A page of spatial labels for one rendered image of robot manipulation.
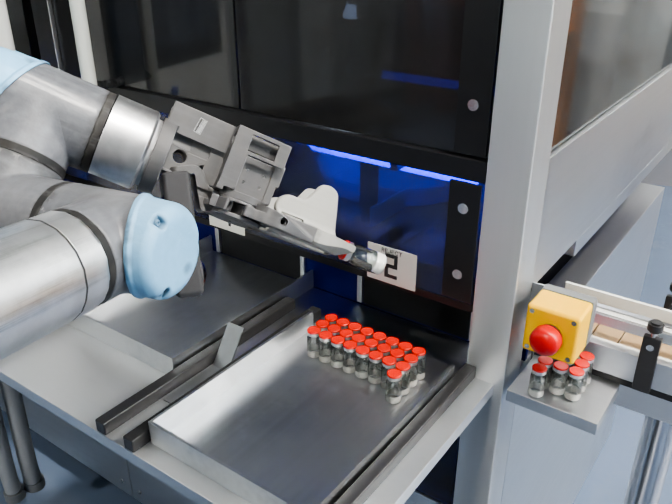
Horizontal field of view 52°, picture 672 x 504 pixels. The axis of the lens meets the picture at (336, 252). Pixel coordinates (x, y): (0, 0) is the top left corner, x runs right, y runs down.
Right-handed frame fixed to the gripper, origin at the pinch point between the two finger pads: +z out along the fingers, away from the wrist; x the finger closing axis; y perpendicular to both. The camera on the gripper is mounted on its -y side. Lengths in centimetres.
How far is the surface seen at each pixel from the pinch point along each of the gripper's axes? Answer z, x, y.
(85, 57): -34, 61, 22
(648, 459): 66, 19, -10
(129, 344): -11, 45, -20
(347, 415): 17.1, 22.9, -17.8
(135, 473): 9, 120, -60
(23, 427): -21, 116, -55
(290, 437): 9.9, 21.6, -22.5
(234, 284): 4, 61, -6
